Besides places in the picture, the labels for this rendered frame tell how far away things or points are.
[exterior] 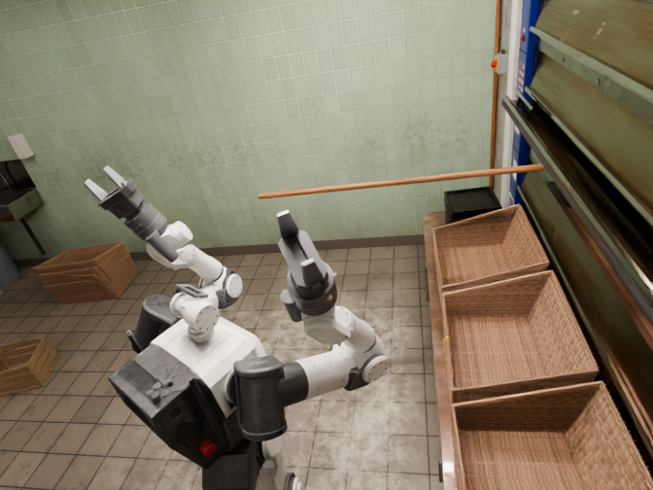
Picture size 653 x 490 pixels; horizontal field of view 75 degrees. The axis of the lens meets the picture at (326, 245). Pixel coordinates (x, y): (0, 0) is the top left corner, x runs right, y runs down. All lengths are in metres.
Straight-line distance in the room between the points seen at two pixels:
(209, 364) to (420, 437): 1.63
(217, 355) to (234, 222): 2.95
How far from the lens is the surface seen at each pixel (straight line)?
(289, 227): 0.73
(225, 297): 1.40
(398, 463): 2.40
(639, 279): 1.10
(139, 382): 1.08
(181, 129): 3.71
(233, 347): 1.03
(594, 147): 1.63
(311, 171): 3.49
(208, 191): 3.85
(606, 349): 1.64
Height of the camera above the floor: 2.08
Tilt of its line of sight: 32 degrees down
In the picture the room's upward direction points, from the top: 11 degrees counter-clockwise
